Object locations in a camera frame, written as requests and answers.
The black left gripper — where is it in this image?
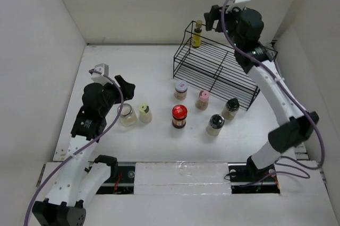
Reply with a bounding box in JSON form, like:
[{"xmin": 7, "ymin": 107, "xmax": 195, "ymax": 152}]
[{"xmin": 99, "ymin": 75, "xmax": 134, "ymax": 116}]

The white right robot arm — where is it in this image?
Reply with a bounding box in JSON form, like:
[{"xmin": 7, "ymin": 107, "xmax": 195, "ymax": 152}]
[{"xmin": 204, "ymin": 5, "xmax": 320, "ymax": 181}]

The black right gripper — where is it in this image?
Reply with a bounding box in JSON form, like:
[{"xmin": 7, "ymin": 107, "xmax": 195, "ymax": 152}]
[{"xmin": 203, "ymin": 3, "xmax": 243, "ymax": 50}]

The white lid sauce jar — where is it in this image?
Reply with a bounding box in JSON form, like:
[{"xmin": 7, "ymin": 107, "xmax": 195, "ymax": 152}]
[{"xmin": 174, "ymin": 80, "xmax": 188, "ymax": 100}]

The yellow lid spice shaker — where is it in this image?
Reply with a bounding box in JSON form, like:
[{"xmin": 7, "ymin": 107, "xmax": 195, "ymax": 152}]
[{"xmin": 139, "ymin": 103, "xmax": 152, "ymax": 124}]

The black wire rack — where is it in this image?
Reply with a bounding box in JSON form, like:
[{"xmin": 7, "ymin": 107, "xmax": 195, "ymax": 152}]
[{"xmin": 172, "ymin": 20, "xmax": 278, "ymax": 111}]

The clear glass jar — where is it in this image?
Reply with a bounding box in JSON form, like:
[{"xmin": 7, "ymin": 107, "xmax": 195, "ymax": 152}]
[{"xmin": 117, "ymin": 103, "xmax": 138, "ymax": 127}]

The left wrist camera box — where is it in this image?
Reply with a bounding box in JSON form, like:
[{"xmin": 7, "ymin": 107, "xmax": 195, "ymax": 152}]
[{"xmin": 89, "ymin": 63, "xmax": 109, "ymax": 85}]

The red lid sauce jar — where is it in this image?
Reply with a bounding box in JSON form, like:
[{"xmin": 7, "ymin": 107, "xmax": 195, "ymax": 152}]
[{"xmin": 172, "ymin": 105, "xmax": 188, "ymax": 129}]

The yellow oil bottle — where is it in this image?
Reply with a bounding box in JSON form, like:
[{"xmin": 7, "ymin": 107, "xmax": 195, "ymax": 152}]
[{"xmin": 191, "ymin": 20, "xmax": 202, "ymax": 48}]

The black flip lid shaker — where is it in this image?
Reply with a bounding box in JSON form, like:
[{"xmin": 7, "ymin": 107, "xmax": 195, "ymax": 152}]
[{"xmin": 222, "ymin": 98, "xmax": 240, "ymax": 120}]

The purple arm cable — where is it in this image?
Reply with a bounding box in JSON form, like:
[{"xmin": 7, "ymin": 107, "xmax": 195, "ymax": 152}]
[
  {"xmin": 221, "ymin": 0, "xmax": 326, "ymax": 187},
  {"xmin": 23, "ymin": 69, "xmax": 124, "ymax": 226}
]

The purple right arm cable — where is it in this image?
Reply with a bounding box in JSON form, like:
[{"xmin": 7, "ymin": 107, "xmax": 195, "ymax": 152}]
[{"xmin": 221, "ymin": 0, "xmax": 326, "ymax": 187}]

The black lid spice shaker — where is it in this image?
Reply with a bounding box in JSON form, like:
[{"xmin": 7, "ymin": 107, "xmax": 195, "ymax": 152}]
[{"xmin": 206, "ymin": 114, "xmax": 225, "ymax": 136}]

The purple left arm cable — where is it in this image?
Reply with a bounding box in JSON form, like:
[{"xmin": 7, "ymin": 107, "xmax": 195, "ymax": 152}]
[{"xmin": 23, "ymin": 69, "xmax": 124, "ymax": 226}]

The pink lid spice shaker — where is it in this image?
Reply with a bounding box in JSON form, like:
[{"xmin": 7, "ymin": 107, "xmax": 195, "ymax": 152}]
[{"xmin": 195, "ymin": 90, "xmax": 210, "ymax": 110}]

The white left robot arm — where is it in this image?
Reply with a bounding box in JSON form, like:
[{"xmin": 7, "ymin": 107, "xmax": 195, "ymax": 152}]
[{"xmin": 27, "ymin": 73, "xmax": 135, "ymax": 225}]

